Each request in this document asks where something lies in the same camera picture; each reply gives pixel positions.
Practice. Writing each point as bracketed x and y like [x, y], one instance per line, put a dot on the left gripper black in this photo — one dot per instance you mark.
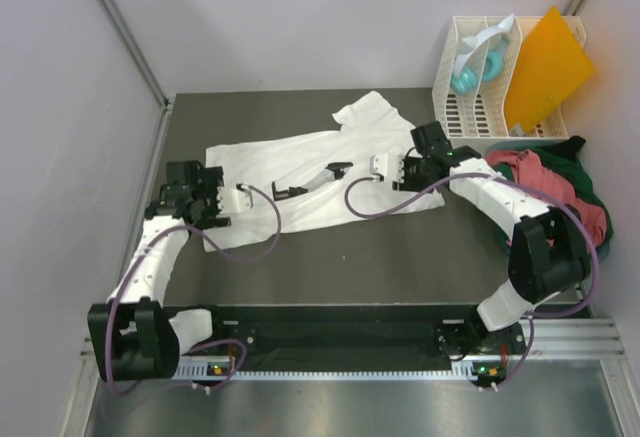
[211, 180]

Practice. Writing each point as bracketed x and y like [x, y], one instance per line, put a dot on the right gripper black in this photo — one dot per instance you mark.
[406, 184]

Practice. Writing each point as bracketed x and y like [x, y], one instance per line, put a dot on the white printed t shirt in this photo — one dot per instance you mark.
[316, 180]

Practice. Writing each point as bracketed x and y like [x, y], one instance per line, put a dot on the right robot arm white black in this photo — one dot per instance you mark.
[548, 252]

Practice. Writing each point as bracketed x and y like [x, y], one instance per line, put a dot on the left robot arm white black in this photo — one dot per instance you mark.
[145, 277]

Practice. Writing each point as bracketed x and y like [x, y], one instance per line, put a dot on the white plastic file organizer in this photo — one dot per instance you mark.
[479, 114]

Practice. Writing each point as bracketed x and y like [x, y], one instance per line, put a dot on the pink t shirt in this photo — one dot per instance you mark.
[555, 187]

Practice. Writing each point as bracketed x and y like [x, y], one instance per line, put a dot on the teal white headphones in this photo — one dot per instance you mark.
[480, 57]

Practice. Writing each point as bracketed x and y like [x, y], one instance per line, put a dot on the orange plastic folder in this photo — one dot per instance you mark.
[550, 67]

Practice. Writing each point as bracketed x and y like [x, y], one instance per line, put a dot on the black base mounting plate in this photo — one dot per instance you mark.
[423, 327]

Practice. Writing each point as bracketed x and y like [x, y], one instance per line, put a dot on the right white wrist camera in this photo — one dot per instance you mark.
[387, 166]

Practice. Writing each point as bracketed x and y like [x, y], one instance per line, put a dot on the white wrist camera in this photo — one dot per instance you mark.
[234, 200]
[387, 166]

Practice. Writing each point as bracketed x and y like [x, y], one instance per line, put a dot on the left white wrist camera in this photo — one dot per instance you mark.
[234, 200]

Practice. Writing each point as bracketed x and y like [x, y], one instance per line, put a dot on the aluminium corner post left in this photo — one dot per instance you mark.
[128, 40]

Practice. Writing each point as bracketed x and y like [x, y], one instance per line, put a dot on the grey slotted cable duct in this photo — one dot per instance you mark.
[214, 370]

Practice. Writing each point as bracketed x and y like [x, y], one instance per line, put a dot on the aluminium frame rail front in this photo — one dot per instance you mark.
[570, 339]

